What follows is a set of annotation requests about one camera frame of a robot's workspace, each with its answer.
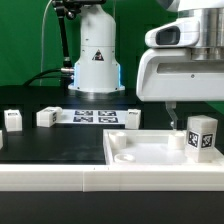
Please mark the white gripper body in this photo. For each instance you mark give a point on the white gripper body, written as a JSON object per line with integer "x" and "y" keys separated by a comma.
{"x": 176, "y": 67}

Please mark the white L-shaped obstacle fence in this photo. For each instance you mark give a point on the white L-shaped obstacle fence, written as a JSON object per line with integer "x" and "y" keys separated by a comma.
{"x": 89, "y": 178}

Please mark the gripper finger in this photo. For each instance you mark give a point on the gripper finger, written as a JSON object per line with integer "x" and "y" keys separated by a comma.
{"x": 170, "y": 108}

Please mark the AprilTag marker sheet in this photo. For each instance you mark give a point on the AprilTag marker sheet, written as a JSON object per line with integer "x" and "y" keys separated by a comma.
{"x": 93, "y": 117}

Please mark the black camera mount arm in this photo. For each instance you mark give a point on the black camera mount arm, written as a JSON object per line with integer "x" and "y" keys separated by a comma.
{"x": 69, "y": 9}

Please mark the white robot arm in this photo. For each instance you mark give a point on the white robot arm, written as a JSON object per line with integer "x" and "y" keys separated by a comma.
{"x": 97, "y": 73}

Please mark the white square tabletop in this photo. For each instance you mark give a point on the white square tabletop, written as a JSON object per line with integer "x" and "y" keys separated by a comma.
{"x": 147, "y": 147}

